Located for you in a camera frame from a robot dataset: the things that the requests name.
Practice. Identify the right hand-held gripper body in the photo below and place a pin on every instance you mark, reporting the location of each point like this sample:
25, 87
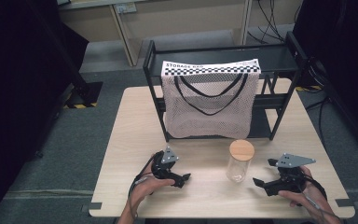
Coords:
287, 182

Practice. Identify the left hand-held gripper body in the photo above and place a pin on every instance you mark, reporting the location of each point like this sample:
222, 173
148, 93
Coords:
160, 169

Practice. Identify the glass jar with wooden lid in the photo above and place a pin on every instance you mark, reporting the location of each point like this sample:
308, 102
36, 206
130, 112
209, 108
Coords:
238, 161

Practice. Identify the white mesh storage bag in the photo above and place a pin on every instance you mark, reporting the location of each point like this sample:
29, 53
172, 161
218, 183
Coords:
209, 115

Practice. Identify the person's left hand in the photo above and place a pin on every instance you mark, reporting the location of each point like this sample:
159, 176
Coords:
144, 188

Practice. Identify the person's right hand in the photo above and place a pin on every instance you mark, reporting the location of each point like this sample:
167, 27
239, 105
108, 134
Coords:
310, 197

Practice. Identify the black metal shelf rack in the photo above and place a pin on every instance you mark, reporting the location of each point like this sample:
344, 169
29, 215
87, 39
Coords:
273, 57

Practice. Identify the dark curtain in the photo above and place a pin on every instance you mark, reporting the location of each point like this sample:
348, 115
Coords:
348, 62
18, 93

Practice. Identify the beige wooden shelf unit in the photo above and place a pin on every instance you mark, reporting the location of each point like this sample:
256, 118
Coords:
127, 37

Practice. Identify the black stand base plate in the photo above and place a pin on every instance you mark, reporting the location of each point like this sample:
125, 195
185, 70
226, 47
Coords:
85, 93

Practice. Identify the white wall socket strip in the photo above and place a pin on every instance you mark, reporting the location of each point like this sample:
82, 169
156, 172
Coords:
126, 7

